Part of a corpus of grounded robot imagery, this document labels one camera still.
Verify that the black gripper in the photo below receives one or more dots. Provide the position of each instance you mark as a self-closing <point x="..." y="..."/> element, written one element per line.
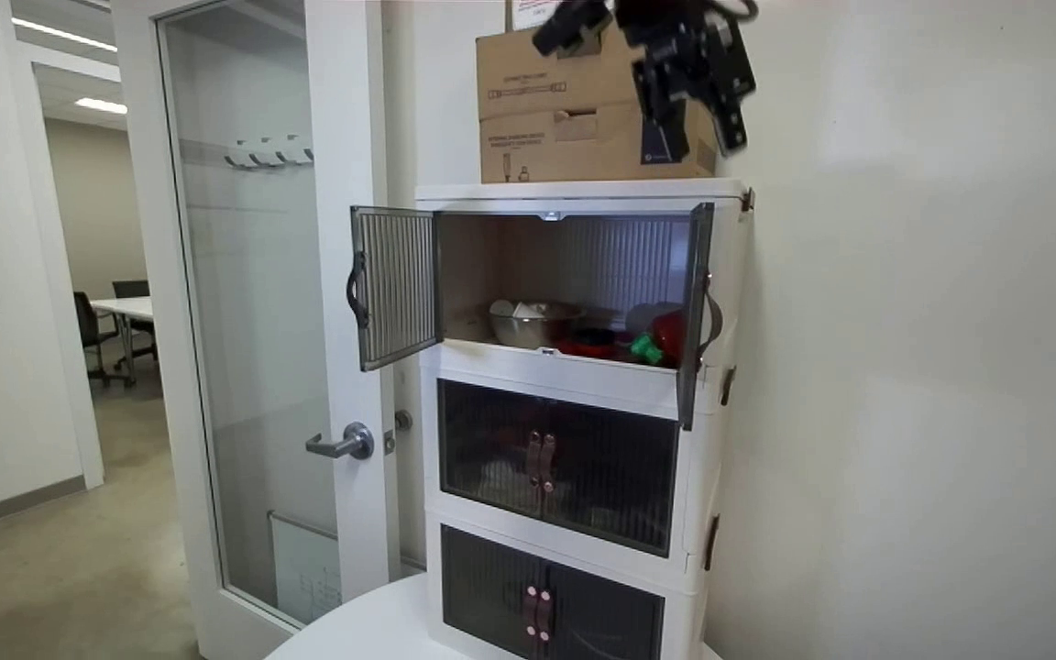
<point x="688" y="42"/>

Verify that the brown cabinet side latch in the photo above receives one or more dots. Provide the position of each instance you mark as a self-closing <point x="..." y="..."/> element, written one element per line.
<point x="713" y="541"/>
<point x="729" y="386"/>
<point x="744" y="200"/>

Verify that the white three-tier cabinet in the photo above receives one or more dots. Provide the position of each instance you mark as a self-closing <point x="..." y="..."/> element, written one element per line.
<point x="553" y="372"/>

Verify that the white framed glass door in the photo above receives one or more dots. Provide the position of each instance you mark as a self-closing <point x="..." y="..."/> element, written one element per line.
<point x="350" y="491"/>

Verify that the large cardboard box black patches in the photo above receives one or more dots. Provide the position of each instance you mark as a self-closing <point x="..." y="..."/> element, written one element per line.
<point x="566" y="144"/>

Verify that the red toy fruit green stem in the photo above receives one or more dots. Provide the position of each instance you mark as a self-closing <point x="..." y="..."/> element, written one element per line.
<point x="625" y="332"/>

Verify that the round metal bowl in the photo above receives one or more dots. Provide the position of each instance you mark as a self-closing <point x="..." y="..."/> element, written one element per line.
<point x="516" y="323"/>

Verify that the white coat hook rack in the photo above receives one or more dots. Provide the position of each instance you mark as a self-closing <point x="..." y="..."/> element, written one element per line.
<point x="269" y="155"/>

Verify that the ceiling light panel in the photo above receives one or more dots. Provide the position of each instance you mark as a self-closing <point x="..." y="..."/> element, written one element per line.
<point x="99" y="109"/>

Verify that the white desk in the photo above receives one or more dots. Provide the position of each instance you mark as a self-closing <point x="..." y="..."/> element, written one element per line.
<point x="131" y="311"/>

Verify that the black office chair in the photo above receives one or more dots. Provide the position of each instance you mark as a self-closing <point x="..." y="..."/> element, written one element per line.
<point x="93" y="332"/>

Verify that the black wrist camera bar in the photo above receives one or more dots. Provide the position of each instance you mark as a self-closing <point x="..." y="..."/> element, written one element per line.
<point x="571" y="25"/>

